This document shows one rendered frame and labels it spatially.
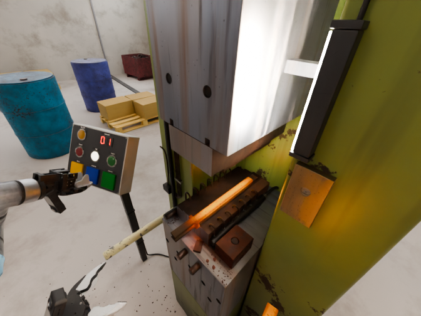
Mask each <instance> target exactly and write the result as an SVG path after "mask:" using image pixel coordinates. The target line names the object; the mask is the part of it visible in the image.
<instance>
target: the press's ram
mask: <svg viewBox="0 0 421 316"><path fill-rule="evenodd" d="M339 1H340V0H145V2H146V8H147V17H148V27H149V33H150V42H151V48H152V58H153V67H154V73H155V82H156V88H157V98H158V103H159V113H160V118H161V119H162V120H164V121H166V122H167V123H169V124H174V127H176V128H178V129H180V130H181V131H183V132H185V133H186V134H188V135H190V136H192V137H193V138H195V139H197V140H199V141H201V142H202V143H204V144H208V143H210V147H211V148H213V149H214V150H216V151H218V152H220V153H221V154H223V155H225V156H229V155H231V154H233V153H235V152H237V151H238V150H240V149H242V148H243V147H245V146H247V145H249V144H251V143H252V142H254V141H256V140H257V139H260V138H261V137H263V136H265V135H266V134H268V133H270V132H272V131H274V130H275V129H277V128H279V127H280V126H282V125H284V124H286V123H288V122H289V121H291V120H293V119H295V118H296V117H299V116H300V115H302V114H303V111H304V108H305V105H306V102H307V99H308V96H309V93H310V90H311V86H312V84H313V80H314V78H315V76H316V72H317V69H318V66H319V63H320V59H321V55H322V53H323V50H324V47H325V44H326V40H327V37H328V34H329V32H330V24H331V21H332V20H333V19H334V17H335V13H336V9H337V7H338V3H339Z"/></svg>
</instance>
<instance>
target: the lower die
mask: <svg viewBox="0 0 421 316"><path fill-rule="evenodd" d="M252 174H253V175H255V176H256V177H257V179H255V180H254V181H252V183H250V184H249V185H248V186H246V187H245V188H244V189H242V190H241V191H239V192H238V193H237V194H236V195H235V196H233V197H232V198H230V200H228V201H227V202H225V203H224V204H223V205H222V206H220V207H219V208H217V209H216V210H215V211H214V212H212V213H211V214H210V215H208V216H207V217H206V218H204V219H203V220H202V221H201V222H199V228H197V229H195V228H194V229H192V231H193V232H194V233H195V234H196V235H197V236H198V237H199V238H200V239H201V240H202V241H203V242H204V243H205V244H206V245H207V246H209V245H210V243H209V240H210V239H211V238H212V237H213V236H214V233H215V230H214V228H213V227H212V226H210V227H209V224H213V225H214V226H215V227H216V229H217V232H218V231H219V230H221V229H222V227H223V222H222V221H221V220H220V219H219V220H217V218H218V217H221V218H222V219H223V220H224V222H225V225H226V224H227V223H228V222H230V220H231V216H230V214H229V213H227V214H225V211H229V212H230V213H231V214H232V218H235V217H236V216H237V212H238V210H237V208H236V207H234V208H232V205H236V206H237V207H238V208H239V210H240V212H241V211H242V210H243V209H244V203H243V202H242V201H241V202H240V203H239V200H240V199H242V200H244V201H245V202H246V207H247V206H248V205H250V202H251V198H250V197H249V196H247V197H245V195H246V194H249V195H250V196H251V197H252V201H254V200H255V199H256V196H257V194H256V192H255V191H253V192H251V190H252V189H255V190H256V191H257V192H258V193H259V196H260V195H261V194H265V193H266V192H267V191H268V187H269V183H270V182H267V181H266V180H264V179H263V178H262V177H261V176H260V175H258V174H256V173H255V172H250V171H248V170H247V169H242V168H240V167H239V166H238V167H236V168H235V169H233V170H232V171H231V174H230V172H228V173H227V174H226V178H224V176H222V177H220V178H219V182H218V180H216V181H214V182H213V186H211V184H209V185H208V186H207V187H206V191H204V188H203V189H202V190H200V191H199V195H197V193H195V194H194V195H193V196H191V201H189V198H188V199H186V200H185V201H183V202H182V203H180V204H178V205H177V215H178V217H179V218H180V219H181V220H182V221H183V222H186V221H187V220H188V219H189V216H190V215H192V216H195V215H196V214H197V213H199V212H200V211H202V210H203V209H204V208H206V207H207V206H208V205H210V204H211V203H213V202H214V201H215V200H217V199H218V198H220V197H221V196H222V195H224V194H225V193H226V192H227V191H229V190H231V189H232V188H233V187H234V186H236V185H238V184H239V183H240V182H241V181H243V180H245V178H247V177H249V176H251V175H252Z"/></svg>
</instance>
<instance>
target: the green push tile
mask: <svg viewBox="0 0 421 316"><path fill-rule="evenodd" d="M116 177H117V175H115V174H112V173H109V172H106V171H103V174H102V179H101V187H104V188H107V189H110V190H112V191H114V189H115V181H116Z"/></svg>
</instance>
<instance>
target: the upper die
mask: <svg viewBox="0 0 421 316"><path fill-rule="evenodd" d="M285 127H286V124H284V125H282V126H280V127H279V128H277V129H275V130H274V131H272V132H270V133H268V134H266V135H265V136H263V137H261V138H260V139H257V140H256V141H254V142H252V143H251V144H249V145H247V146H245V147H243V148H242V149H240V150H238V151H237V152H235V153H233V154H231V155H229V156H225V155H223V154H221V153H220V152H218V151H216V150H214V149H213V148H211V147H210V143H208V144H204V143H202V142H201V141H199V140H197V139H195V138H193V137H192V136H190V135H188V134H186V133H185V132H183V131H181V130H180V129H178V128H176V127H174V124H169V133H170V145H171V149H172V150H174V151H175V152H176V153H178V154H179V155H181V156H182V157H183V158H185V159H187V160H188V161H189V162H191V163H192V164H193V165H195V166H196V167H198V168H199V169H200V170H202V171H204V172H205V173H206V174H208V175H209V176H211V177H212V176H214V175H215V174H217V173H218V172H220V171H222V170H223V169H225V168H227V167H228V166H230V165H231V164H233V163H235V162H237V161H238V160H239V159H242V158H243V157H245V156H246V155H248V154H250V153H251V152H253V151H254V150H256V149H258V148H259V147H261V146H262V145H264V144H266V143H267V142H269V141H270V140H273V139H274V138H276V137H277V136H279V135H281V134H282V133H284V130H285Z"/></svg>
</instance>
